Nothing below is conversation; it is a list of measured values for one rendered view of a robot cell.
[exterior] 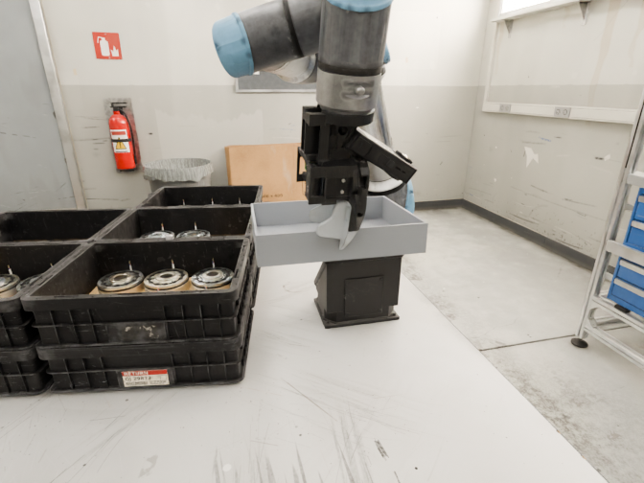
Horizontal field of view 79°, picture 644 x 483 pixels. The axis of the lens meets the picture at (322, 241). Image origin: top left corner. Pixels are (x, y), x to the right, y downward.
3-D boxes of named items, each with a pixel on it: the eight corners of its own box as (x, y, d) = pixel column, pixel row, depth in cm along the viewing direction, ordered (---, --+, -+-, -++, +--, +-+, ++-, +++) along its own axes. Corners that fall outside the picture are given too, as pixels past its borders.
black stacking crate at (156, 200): (264, 213, 163) (263, 186, 159) (259, 239, 135) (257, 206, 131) (166, 216, 160) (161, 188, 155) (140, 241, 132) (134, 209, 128)
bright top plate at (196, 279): (233, 267, 103) (233, 264, 102) (234, 285, 93) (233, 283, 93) (194, 270, 101) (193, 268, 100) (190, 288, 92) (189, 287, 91)
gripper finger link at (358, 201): (339, 220, 58) (345, 165, 53) (351, 219, 58) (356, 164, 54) (350, 237, 54) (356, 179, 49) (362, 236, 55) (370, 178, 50)
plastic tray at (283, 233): (382, 218, 82) (383, 195, 80) (425, 252, 64) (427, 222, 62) (252, 228, 77) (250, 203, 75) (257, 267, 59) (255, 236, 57)
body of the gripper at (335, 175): (295, 184, 57) (298, 99, 50) (351, 180, 59) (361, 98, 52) (309, 211, 51) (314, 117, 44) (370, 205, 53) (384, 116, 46)
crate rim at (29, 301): (250, 245, 104) (249, 237, 103) (237, 303, 76) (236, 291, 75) (93, 250, 101) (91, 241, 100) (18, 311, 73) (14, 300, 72)
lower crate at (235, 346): (255, 312, 111) (252, 274, 107) (244, 387, 83) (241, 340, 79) (108, 319, 108) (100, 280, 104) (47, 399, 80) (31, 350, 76)
